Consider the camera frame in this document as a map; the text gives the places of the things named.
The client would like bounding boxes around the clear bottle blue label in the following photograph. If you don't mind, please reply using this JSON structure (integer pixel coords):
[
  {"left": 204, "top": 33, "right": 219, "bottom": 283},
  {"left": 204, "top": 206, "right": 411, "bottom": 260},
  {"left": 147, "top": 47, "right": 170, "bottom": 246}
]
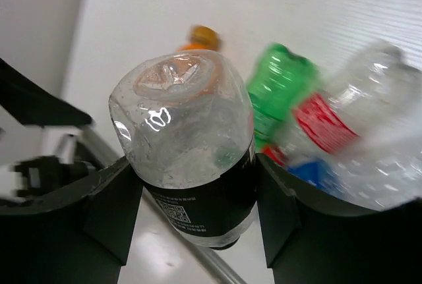
[{"left": 286, "top": 145, "right": 421, "bottom": 211}]

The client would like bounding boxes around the green plastic bottle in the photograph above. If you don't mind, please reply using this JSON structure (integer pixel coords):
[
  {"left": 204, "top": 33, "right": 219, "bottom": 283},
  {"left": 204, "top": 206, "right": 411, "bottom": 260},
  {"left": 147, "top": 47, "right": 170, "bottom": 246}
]
[{"left": 247, "top": 43, "right": 319, "bottom": 150}]

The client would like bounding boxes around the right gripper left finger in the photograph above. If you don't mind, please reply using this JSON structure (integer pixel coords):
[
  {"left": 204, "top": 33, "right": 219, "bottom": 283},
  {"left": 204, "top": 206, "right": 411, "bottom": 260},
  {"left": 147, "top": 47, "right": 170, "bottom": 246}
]
[{"left": 1, "top": 157, "right": 142, "bottom": 283}]

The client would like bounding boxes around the orange plastic bottle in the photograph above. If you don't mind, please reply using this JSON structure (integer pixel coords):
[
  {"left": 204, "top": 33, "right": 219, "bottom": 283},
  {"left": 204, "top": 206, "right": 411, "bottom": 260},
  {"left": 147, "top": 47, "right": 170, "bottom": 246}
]
[{"left": 177, "top": 25, "right": 222, "bottom": 51}]

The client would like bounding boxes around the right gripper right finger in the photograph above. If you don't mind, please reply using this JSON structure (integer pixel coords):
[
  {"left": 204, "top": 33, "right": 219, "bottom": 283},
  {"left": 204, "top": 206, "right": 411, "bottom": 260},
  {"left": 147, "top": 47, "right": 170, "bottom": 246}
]
[{"left": 256, "top": 154, "right": 421, "bottom": 283}]

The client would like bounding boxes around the clear bottle black label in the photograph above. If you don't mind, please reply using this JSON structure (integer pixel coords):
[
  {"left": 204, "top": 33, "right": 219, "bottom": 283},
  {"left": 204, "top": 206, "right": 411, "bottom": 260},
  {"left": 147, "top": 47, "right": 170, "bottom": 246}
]
[{"left": 109, "top": 49, "right": 258, "bottom": 250}]

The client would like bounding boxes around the clear bottle red label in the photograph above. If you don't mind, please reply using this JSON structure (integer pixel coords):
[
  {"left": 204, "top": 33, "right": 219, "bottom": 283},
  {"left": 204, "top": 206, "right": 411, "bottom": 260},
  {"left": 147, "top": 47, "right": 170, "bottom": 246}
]
[{"left": 261, "top": 41, "right": 421, "bottom": 165}]

